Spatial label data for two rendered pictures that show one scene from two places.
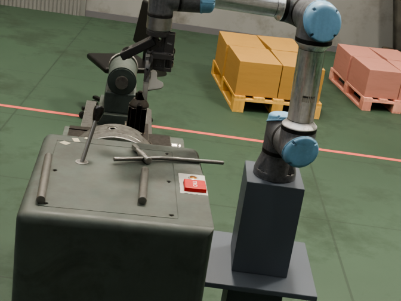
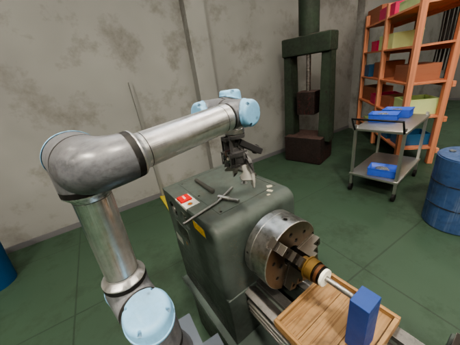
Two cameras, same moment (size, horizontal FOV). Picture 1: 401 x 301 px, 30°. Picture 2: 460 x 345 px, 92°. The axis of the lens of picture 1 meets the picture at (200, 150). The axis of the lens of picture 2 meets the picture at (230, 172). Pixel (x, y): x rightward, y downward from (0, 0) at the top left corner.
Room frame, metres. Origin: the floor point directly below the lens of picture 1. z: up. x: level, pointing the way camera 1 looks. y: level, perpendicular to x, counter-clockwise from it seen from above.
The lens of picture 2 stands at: (2.90, -0.21, 1.81)
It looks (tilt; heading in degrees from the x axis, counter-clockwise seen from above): 24 degrees down; 154
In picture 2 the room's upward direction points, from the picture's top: 8 degrees counter-clockwise
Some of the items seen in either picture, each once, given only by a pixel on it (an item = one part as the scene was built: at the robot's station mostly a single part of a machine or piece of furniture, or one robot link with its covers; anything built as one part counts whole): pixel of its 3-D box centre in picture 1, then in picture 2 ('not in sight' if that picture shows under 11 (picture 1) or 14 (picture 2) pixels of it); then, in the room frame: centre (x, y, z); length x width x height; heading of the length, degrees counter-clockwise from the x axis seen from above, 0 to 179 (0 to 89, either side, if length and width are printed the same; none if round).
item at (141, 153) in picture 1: (141, 153); (228, 198); (2.04, 0.17, 1.27); 0.12 x 0.02 x 0.02; 30
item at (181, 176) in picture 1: (191, 193); (187, 205); (1.90, 0.01, 1.23); 0.13 x 0.08 x 0.06; 7
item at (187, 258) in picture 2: not in sight; (239, 291); (1.90, 0.21, 0.43); 0.60 x 0.48 x 0.86; 7
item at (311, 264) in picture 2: not in sight; (312, 269); (2.45, 0.30, 1.08); 0.09 x 0.09 x 0.09; 7
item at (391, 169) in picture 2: not in sight; (386, 149); (1.27, 3.02, 0.54); 1.15 x 0.67 x 1.08; 96
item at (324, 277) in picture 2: not in sight; (339, 287); (2.55, 0.31, 1.08); 0.13 x 0.07 x 0.07; 7
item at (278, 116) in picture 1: (283, 131); (151, 322); (2.45, -0.27, 1.27); 0.13 x 0.12 x 0.14; 16
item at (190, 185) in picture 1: (194, 187); (184, 198); (1.88, 0.00, 1.26); 0.06 x 0.06 x 0.02; 7
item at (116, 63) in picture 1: (120, 88); not in sight; (3.49, 0.43, 1.01); 0.30 x 0.20 x 0.29; 7
